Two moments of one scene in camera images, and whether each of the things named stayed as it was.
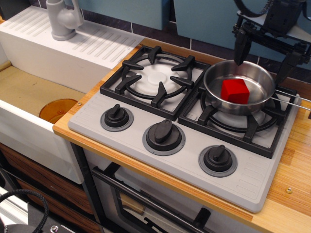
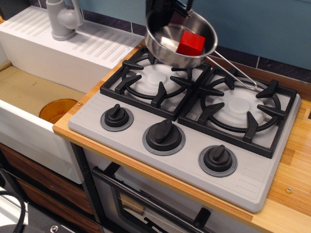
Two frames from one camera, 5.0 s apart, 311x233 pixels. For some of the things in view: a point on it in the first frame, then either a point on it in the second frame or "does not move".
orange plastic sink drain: x=54 y=110 does not move
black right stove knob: x=217 y=161 does not move
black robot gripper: x=277 y=26 → x=160 y=12
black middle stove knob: x=164 y=138 does not move
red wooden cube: x=235 y=91 → x=191 y=43
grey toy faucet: x=64 y=21 does not move
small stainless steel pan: x=245 y=89 → x=185 y=42
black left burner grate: x=156 y=81 does not move
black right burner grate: x=259 y=132 does not move
